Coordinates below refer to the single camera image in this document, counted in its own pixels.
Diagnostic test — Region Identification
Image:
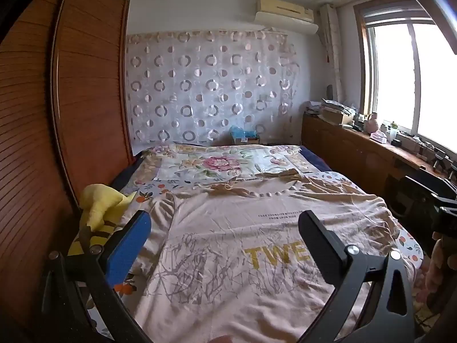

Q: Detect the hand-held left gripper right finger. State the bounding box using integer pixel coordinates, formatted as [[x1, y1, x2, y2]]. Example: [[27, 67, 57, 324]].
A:
[[298, 210, 416, 343]]

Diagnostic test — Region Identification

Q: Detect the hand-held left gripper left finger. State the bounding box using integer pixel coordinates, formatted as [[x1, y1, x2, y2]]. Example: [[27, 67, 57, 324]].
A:
[[41, 210, 154, 343]]

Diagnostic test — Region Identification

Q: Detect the beige printed t-shirt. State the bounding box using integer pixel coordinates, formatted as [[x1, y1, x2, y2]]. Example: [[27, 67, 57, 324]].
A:
[[132, 177, 416, 343]]

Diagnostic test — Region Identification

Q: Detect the yellow plush toy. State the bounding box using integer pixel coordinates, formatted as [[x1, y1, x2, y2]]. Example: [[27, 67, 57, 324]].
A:
[[68, 184, 138, 258]]

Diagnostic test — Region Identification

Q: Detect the orange fruit print bed sheet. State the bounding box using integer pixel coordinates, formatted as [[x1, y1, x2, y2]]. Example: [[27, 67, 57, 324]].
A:
[[68, 171, 425, 343]]

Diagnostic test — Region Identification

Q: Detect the wooden sideboard cabinet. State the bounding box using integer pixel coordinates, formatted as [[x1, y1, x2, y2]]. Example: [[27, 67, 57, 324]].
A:
[[302, 112, 450, 204]]

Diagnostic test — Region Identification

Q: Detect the window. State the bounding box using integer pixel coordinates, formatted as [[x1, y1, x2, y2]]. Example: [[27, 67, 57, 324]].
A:
[[353, 0, 457, 165]]

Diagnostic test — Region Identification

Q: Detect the cardboard box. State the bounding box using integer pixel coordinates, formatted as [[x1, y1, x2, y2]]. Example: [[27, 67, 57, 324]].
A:
[[323, 108, 354, 125]]

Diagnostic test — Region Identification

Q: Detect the floral quilt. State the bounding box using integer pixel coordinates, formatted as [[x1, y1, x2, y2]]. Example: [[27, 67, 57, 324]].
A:
[[134, 144, 322, 190]]

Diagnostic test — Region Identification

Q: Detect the stack of papers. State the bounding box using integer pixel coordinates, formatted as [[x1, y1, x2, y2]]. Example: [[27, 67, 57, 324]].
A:
[[319, 98, 358, 113]]

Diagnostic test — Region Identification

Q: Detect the blue plastic bag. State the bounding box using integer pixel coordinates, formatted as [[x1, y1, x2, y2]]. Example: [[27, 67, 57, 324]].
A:
[[230, 126, 261, 145]]

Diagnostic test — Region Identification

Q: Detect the wooden wardrobe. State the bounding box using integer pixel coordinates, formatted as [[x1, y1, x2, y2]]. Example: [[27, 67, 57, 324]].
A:
[[0, 0, 134, 343]]

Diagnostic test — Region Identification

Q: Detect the patterned window curtain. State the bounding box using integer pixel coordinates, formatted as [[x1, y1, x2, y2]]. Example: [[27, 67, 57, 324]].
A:
[[319, 3, 345, 102]]

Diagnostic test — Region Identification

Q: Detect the circle pattern sheer curtain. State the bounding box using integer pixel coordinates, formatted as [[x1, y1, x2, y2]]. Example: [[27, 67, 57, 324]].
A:
[[125, 30, 300, 147]]

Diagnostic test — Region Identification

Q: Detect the wall air conditioner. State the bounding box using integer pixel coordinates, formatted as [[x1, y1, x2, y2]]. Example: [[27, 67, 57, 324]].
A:
[[254, 0, 319, 35]]

